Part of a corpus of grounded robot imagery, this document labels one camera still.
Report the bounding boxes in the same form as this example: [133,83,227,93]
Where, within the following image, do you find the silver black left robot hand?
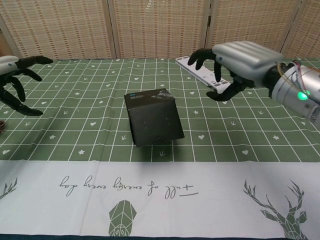
[0,55,54,117]

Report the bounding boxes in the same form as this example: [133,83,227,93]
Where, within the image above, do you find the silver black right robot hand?
[187,41,285,102]

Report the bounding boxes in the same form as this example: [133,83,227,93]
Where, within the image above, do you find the black foldable cardboard box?
[124,87,186,147]

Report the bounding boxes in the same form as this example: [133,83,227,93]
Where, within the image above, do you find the white folding plastic stand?
[174,56,232,96]

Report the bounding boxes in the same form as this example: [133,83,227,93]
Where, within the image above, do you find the folding bamboo screen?
[0,0,320,61]

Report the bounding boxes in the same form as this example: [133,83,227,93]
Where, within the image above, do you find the green checked tablecloth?
[0,57,320,240]

